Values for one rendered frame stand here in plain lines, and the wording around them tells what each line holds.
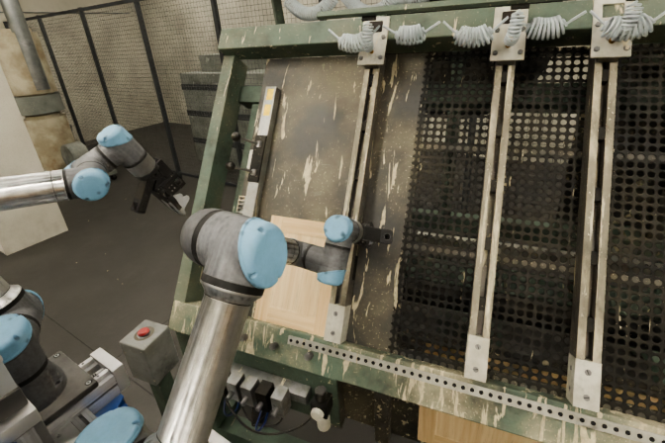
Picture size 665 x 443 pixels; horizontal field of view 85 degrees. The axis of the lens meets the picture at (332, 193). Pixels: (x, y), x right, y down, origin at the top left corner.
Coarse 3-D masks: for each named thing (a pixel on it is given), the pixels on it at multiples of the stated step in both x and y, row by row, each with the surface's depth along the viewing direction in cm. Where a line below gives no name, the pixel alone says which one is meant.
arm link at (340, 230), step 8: (336, 216) 98; (344, 216) 101; (328, 224) 98; (336, 224) 97; (344, 224) 96; (352, 224) 99; (328, 232) 98; (336, 232) 97; (344, 232) 96; (352, 232) 100; (328, 240) 100; (336, 240) 97; (344, 240) 98; (352, 240) 101
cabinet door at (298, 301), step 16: (288, 224) 142; (304, 224) 140; (320, 224) 137; (304, 240) 139; (320, 240) 136; (288, 272) 139; (304, 272) 136; (272, 288) 140; (288, 288) 137; (304, 288) 135; (320, 288) 133; (256, 304) 140; (272, 304) 139; (288, 304) 136; (304, 304) 134; (320, 304) 132; (272, 320) 137; (288, 320) 135; (304, 320) 133; (320, 320) 131
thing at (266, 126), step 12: (264, 96) 154; (276, 96) 154; (276, 108) 155; (264, 120) 152; (264, 132) 151; (264, 156) 150; (264, 168) 151; (252, 192) 148; (252, 204) 147; (252, 216) 146
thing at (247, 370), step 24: (240, 360) 138; (264, 360) 132; (240, 384) 131; (264, 384) 127; (288, 384) 130; (312, 384) 128; (336, 384) 123; (264, 408) 127; (288, 408) 127; (312, 408) 122; (336, 408) 128; (264, 432) 129
